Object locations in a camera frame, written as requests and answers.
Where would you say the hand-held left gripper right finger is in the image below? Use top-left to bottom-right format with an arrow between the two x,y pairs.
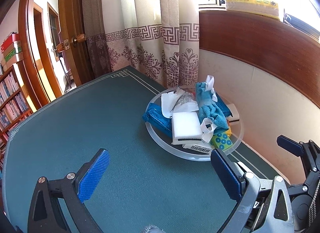
210,148 -> 294,233

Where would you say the brass door knob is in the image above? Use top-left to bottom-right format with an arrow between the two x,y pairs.
70,33 -> 87,48

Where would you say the dark blue packet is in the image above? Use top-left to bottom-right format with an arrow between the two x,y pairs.
215,97 -> 232,117

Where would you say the stack of coloured boxes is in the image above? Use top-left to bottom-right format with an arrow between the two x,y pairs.
0,32 -> 24,71

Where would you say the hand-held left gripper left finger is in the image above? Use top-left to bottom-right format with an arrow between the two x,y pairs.
27,148 -> 110,233

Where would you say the yellow tissue pack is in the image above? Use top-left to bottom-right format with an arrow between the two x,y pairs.
224,0 -> 280,20

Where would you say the cream patterned curtain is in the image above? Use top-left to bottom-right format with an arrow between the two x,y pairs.
82,0 -> 200,89

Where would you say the blue cloth with white ribbon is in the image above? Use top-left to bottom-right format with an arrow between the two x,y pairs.
195,75 -> 229,144

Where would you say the white barcode box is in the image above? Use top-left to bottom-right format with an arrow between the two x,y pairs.
182,143 -> 213,154

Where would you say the white sponge with black layer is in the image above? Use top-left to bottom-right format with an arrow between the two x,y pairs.
228,103 -> 241,126
171,111 -> 204,146

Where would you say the wooden door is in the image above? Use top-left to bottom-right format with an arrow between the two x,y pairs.
18,0 -> 95,110

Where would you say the brown wooden wall panel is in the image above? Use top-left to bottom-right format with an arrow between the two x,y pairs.
199,10 -> 320,114

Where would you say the clear plastic bowl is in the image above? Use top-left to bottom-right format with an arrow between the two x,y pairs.
146,85 -> 244,161

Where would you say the light blue packet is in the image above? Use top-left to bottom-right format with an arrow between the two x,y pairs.
142,103 -> 173,134

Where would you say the wooden bookshelf with books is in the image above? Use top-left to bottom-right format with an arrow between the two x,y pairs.
0,63 -> 35,171

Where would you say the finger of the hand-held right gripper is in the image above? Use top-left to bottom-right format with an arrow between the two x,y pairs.
277,135 -> 320,173

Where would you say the white printed packet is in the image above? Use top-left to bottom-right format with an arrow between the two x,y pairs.
161,86 -> 200,119

